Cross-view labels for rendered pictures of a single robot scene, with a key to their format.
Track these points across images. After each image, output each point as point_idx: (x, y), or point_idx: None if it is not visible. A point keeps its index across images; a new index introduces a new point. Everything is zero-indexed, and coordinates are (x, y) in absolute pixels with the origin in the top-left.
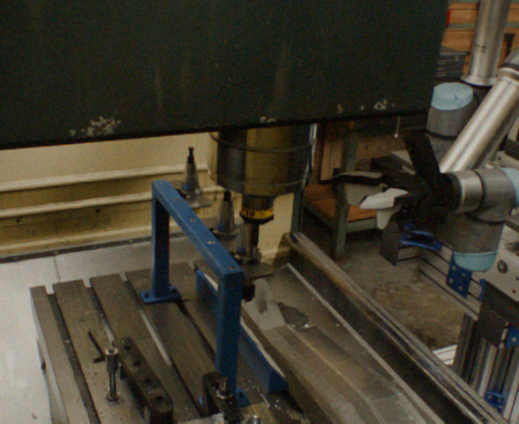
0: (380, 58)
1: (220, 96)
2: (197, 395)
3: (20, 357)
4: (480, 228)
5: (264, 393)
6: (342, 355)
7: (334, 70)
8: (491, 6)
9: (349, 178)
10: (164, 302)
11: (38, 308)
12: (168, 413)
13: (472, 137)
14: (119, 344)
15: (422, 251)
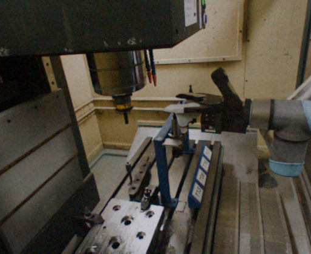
0: (122, 9)
1: (42, 37)
2: (160, 194)
3: None
4: (278, 143)
5: (186, 205)
6: (274, 208)
7: (95, 19)
8: None
9: (185, 96)
10: (185, 153)
11: (142, 144)
12: (131, 195)
13: None
14: (143, 163)
15: None
